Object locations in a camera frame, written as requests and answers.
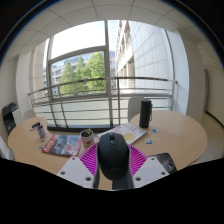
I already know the white open booklet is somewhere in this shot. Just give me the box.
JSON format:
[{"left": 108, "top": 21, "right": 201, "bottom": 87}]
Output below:
[{"left": 96, "top": 122, "right": 148, "bottom": 146}]

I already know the red cover magazine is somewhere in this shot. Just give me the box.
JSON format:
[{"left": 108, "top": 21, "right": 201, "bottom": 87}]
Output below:
[{"left": 41, "top": 133, "right": 83, "bottom": 158}]

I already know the black cylindrical bottle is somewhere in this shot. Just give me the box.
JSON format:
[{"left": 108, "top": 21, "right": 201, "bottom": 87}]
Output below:
[{"left": 138, "top": 98, "right": 154, "bottom": 129}]

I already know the black and white printer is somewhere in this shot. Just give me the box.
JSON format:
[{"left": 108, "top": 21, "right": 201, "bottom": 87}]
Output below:
[{"left": 1, "top": 101, "right": 23, "bottom": 135}]

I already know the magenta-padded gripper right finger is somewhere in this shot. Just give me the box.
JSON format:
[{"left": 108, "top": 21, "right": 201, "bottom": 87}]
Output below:
[{"left": 111, "top": 143, "right": 171, "bottom": 191}]

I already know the white mug with plant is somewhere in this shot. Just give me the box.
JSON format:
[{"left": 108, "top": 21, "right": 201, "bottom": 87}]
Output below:
[{"left": 79, "top": 128, "right": 96, "bottom": 148}]

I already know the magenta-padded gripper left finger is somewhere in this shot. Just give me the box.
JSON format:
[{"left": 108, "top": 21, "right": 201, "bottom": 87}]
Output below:
[{"left": 56, "top": 142, "right": 101, "bottom": 190}]

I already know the grey metal railing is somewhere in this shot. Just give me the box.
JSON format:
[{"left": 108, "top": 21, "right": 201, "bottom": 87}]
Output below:
[{"left": 27, "top": 76, "right": 179, "bottom": 130}]

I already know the black computer mouse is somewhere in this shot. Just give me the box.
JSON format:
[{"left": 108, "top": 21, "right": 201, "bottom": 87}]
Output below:
[{"left": 96, "top": 132, "right": 131, "bottom": 182}]

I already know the black printed mouse pad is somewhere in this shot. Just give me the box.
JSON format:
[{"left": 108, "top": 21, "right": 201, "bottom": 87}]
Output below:
[{"left": 148, "top": 152, "right": 178, "bottom": 175}]

